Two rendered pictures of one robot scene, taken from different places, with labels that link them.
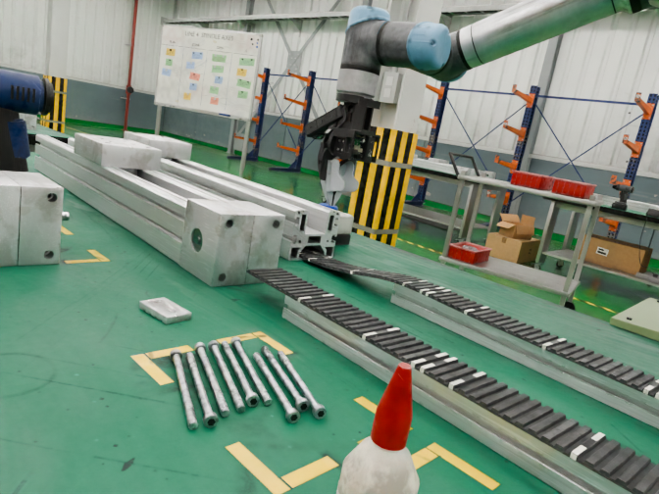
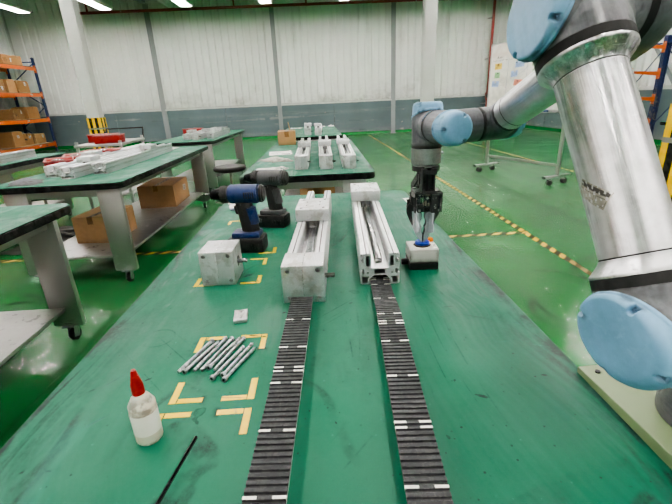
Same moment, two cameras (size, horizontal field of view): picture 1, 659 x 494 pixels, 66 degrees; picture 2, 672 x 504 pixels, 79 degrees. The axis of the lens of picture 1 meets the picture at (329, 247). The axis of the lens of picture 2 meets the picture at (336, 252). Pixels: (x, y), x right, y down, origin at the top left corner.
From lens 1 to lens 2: 0.63 m
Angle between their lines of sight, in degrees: 44
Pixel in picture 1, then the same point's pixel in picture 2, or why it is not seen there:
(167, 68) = (495, 80)
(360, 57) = (417, 140)
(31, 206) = (220, 260)
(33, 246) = (224, 277)
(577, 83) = not seen: outside the picture
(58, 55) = (428, 86)
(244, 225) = (296, 272)
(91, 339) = (198, 327)
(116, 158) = (303, 216)
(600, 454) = (270, 436)
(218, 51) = not seen: hidden behind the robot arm
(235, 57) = not seen: hidden behind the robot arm
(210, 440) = (178, 378)
